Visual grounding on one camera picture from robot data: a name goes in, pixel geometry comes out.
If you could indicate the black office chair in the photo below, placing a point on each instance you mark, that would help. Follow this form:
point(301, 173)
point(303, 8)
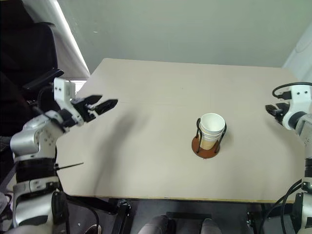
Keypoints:
point(24, 53)

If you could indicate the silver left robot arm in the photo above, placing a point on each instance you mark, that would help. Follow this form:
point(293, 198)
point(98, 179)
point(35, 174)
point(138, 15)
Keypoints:
point(26, 143)

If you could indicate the grey rounded shape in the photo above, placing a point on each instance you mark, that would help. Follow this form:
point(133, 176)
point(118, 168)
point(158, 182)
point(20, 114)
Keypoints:
point(156, 225)
point(210, 226)

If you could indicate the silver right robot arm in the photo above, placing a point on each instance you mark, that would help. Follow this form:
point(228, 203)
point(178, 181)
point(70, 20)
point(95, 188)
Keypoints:
point(308, 146)

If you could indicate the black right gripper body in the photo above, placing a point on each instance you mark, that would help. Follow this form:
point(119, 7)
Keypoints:
point(279, 117)

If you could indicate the tan paper cup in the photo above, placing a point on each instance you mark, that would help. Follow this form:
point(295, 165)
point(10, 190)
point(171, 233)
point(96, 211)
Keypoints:
point(208, 145)
point(212, 122)
point(206, 135)

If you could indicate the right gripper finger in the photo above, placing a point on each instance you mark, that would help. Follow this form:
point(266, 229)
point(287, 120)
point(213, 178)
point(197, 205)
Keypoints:
point(271, 109)
point(282, 106)

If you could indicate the black table frame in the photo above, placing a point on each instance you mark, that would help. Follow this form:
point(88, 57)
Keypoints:
point(122, 214)

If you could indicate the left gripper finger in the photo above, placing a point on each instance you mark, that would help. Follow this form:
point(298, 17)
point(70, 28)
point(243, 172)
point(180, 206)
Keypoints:
point(93, 99)
point(107, 106)

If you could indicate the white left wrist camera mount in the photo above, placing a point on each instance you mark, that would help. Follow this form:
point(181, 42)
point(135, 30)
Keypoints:
point(62, 89)

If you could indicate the black zip tie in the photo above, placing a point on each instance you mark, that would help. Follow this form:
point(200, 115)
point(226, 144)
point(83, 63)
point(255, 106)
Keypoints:
point(70, 166)

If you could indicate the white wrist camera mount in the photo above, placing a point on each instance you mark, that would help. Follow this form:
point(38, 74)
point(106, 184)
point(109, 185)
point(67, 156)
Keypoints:
point(62, 89)
point(301, 102)

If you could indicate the white curtain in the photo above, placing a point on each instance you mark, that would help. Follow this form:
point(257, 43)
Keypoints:
point(68, 41)

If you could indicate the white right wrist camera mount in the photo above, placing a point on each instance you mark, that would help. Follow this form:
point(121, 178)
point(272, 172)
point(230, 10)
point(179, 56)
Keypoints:
point(301, 102)

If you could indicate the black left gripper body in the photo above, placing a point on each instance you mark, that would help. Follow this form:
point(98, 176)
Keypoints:
point(84, 112)

